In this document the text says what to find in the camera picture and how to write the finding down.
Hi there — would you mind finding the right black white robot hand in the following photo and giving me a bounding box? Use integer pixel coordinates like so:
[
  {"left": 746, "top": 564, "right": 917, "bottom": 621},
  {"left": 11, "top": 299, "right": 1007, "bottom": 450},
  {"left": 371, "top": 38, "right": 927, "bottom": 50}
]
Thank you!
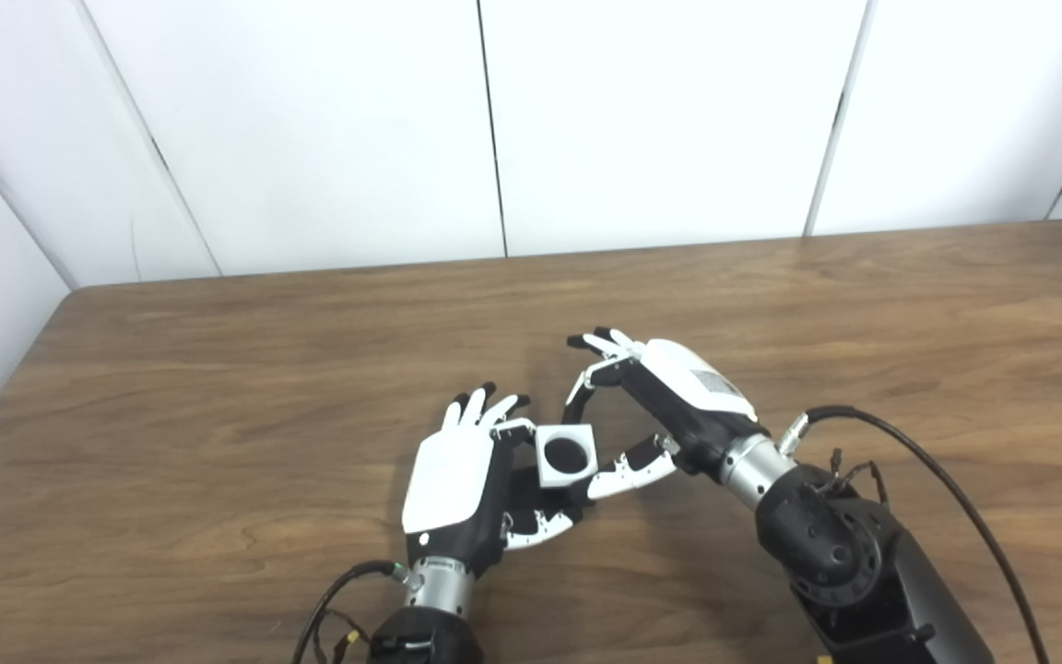
[{"left": 566, "top": 326, "right": 772, "bottom": 501}]

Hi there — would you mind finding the thin right wrist wire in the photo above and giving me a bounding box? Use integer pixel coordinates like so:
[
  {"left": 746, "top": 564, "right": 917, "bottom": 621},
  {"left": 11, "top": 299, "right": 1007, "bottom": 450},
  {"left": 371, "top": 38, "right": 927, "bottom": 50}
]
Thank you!
[{"left": 817, "top": 449, "right": 891, "bottom": 510}]

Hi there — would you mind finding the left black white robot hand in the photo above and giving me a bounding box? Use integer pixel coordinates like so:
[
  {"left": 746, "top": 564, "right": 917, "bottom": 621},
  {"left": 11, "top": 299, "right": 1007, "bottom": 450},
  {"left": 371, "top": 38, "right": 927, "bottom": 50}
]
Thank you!
[{"left": 401, "top": 382, "right": 578, "bottom": 580}]

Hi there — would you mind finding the thick black left wrist cable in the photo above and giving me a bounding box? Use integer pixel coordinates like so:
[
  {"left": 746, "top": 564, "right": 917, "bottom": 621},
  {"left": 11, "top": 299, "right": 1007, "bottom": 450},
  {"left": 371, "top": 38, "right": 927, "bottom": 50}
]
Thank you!
[{"left": 291, "top": 561, "right": 421, "bottom": 664}]

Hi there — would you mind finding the white square piece with hole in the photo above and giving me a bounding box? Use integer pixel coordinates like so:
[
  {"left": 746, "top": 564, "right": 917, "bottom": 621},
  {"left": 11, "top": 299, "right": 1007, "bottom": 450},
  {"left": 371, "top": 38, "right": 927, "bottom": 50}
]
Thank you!
[{"left": 535, "top": 423, "right": 599, "bottom": 488}]

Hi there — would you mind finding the thin left wrist wire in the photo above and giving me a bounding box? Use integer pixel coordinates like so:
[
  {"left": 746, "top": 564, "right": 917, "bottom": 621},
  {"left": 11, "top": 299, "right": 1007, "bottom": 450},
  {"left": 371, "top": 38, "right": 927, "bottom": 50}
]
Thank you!
[{"left": 313, "top": 609, "right": 373, "bottom": 664}]

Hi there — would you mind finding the thin wrist wire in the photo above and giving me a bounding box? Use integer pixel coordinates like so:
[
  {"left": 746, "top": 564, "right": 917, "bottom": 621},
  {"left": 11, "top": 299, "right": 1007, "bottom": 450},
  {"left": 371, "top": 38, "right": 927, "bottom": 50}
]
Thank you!
[
  {"left": 817, "top": 449, "right": 891, "bottom": 510},
  {"left": 313, "top": 609, "right": 373, "bottom": 664}
]

